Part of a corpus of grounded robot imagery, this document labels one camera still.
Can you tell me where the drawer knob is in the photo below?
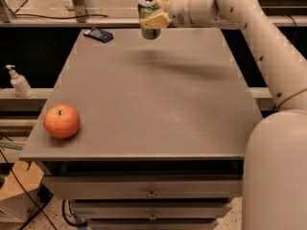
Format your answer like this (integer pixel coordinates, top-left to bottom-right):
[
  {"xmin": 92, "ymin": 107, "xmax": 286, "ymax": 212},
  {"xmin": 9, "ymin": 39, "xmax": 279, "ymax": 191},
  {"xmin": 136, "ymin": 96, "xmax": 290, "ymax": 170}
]
[
  {"xmin": 147, "ymin": 190, "xmax": 156, "ymax": 198},
  {"xmin": 149, "ymin": 214, "xmax": 157, "ymax": 221}
]

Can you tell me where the grey metal post left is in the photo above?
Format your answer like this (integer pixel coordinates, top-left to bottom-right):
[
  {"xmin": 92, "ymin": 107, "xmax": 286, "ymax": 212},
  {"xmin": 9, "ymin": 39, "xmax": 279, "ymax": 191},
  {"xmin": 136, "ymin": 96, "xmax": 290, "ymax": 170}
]
[{"xmin": 72, "ymin": 0, "xmax": 87, "ymax": 23}]

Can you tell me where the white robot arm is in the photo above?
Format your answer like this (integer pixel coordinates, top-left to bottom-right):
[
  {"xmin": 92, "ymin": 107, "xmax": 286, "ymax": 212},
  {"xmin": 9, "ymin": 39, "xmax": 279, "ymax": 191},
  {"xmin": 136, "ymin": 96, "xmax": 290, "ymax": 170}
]
[{"xmin": 138, "ymin": 0, "xmax": 307, "ymax": 230}]

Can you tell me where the green soda can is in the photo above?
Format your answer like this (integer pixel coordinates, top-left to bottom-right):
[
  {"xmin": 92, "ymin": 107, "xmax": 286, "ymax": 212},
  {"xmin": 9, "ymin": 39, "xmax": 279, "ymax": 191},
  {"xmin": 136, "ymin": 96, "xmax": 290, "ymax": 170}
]
[{"xmin": 138, "ymin": 0, "xmax": 161, "ymax": 40}]

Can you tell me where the white pump bottle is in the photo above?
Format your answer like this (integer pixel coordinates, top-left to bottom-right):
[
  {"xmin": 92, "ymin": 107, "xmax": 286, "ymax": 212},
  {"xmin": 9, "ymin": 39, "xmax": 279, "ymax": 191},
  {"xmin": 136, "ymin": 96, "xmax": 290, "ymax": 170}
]
[{"xmin": 6, "ymin": 65, "xmax": 33, "ymax": 98}]

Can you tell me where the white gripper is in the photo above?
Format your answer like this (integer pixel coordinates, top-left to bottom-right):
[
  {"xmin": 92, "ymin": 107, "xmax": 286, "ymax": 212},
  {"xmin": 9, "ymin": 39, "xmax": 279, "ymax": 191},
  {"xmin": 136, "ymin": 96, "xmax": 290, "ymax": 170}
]
[{"xmin": 139, "ymin": 0, "xmax": 192, "ymax": 30}]

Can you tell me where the grey drawer cabinet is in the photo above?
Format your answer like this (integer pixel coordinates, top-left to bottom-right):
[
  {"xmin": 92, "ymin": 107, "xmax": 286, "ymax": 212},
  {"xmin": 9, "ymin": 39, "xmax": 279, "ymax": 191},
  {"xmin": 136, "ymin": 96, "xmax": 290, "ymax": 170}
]
[{"xmin": 22, "ymin": 29, "xmax": 262, "ymax": 230}]

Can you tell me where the black cable on ledge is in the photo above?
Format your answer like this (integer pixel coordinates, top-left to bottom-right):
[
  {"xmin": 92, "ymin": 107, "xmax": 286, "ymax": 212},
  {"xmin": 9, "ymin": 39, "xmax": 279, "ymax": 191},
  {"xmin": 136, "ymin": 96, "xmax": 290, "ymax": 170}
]
[{"xmin": 13, "ymin": 13, "xmax": 108, "ymax": 20}]

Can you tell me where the red apple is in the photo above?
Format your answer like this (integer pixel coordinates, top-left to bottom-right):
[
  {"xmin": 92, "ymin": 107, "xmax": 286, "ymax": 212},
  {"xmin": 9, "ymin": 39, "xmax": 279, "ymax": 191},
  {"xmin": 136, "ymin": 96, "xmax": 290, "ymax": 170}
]
[{"xmin": 43, "ymin": 104, "xmax": 81, "ymax": 139}]

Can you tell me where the black floor cable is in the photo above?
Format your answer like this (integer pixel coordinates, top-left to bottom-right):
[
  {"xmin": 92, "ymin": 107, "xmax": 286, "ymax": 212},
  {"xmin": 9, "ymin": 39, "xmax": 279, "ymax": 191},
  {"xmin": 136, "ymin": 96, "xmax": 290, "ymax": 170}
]
[{"xmin": 0, "ymin": 150, "xmax": 59, "ymax": 230}]

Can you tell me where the cardboard box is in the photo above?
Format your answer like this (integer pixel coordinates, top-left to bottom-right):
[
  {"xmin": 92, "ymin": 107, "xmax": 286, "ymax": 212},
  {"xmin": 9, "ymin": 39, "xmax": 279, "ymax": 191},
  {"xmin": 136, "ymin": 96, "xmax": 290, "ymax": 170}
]
[{"xmin": 0, "ymin": 161, "xmax": 44, "ymax": 223}]

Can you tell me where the top drawer knob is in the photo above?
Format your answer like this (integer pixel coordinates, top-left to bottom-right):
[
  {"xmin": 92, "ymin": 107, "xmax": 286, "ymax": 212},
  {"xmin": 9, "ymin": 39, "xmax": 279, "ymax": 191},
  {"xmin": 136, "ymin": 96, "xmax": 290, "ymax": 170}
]
[{"xmin": 147, "ymin": 190, "xmax": 156, "ymax": 198}]

